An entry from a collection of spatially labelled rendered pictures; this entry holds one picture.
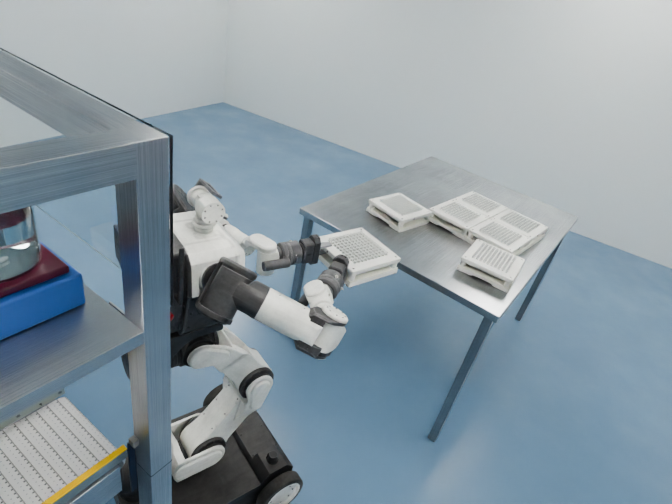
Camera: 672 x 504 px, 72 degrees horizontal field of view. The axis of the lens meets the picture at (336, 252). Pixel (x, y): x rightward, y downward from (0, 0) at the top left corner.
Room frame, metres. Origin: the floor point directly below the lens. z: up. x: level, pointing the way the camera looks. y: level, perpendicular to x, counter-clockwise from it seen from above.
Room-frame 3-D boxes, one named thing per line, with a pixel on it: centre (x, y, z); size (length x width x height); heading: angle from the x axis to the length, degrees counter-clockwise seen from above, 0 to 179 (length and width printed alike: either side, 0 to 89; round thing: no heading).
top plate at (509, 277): (1.89, -0.73, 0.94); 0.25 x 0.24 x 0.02; 64
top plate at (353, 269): (1.53, -0.08, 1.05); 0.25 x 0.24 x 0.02; 133
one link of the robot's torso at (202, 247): (1.05, 0.42, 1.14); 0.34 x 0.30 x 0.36; 43
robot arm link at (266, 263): (1.35, 0.21, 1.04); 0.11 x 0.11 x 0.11; 35
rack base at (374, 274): (1.53, -0.08, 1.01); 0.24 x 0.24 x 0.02; 43
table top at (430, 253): (2.46, -0.63, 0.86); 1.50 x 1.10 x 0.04; 149
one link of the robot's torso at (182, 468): (1.08, 0.39, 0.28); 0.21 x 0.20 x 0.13; 133
